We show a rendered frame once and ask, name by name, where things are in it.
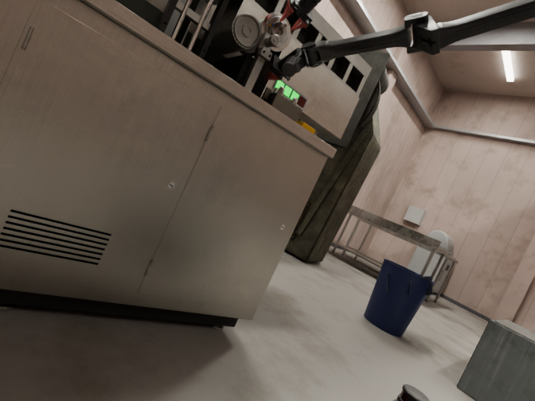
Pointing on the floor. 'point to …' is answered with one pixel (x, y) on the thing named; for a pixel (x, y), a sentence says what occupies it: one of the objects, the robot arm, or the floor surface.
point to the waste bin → (396, 297)
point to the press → (342, 169)
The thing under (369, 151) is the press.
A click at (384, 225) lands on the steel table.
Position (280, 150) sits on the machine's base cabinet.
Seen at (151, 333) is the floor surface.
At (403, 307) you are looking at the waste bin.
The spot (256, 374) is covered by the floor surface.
